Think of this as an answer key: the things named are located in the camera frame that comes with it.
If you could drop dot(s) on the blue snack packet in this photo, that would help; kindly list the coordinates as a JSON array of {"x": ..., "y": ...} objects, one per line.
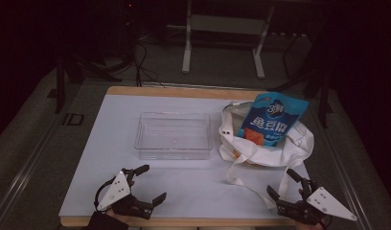
[{"x": 271, "y": 119}]

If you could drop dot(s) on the white metal stand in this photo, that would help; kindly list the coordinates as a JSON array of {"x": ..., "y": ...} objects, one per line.
[{"x": 225, "y": 24}]

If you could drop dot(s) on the black stand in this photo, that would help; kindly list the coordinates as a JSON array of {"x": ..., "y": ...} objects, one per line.
[
  {"x": 318, "y": 80},
  {"x": 65, "y": 76}
]

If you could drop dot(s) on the white cloth tote bag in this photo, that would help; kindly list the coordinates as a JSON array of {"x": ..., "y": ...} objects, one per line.
[{"x": 267, "y": 155}]

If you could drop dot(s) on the person's left hand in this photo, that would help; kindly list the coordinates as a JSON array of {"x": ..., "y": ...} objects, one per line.
[{"x": 119, "y": 217}]

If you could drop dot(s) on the clear plastic container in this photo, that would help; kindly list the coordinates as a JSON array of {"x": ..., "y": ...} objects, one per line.
[{"x": 174, "y": 135}]

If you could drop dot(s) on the person's right hand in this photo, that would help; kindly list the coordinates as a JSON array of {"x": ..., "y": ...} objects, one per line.
[{"x": 307, "y": 226}]

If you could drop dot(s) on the white table sheet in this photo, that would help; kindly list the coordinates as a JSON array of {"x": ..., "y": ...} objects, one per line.
[{"x": 120, "y": 127}]

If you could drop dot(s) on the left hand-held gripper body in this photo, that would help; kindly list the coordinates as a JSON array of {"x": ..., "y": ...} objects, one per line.
[{"x": 121, "y": 188}]

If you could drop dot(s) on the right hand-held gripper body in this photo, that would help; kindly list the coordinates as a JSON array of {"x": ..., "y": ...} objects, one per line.
[{"x": 326, "y": 202}]

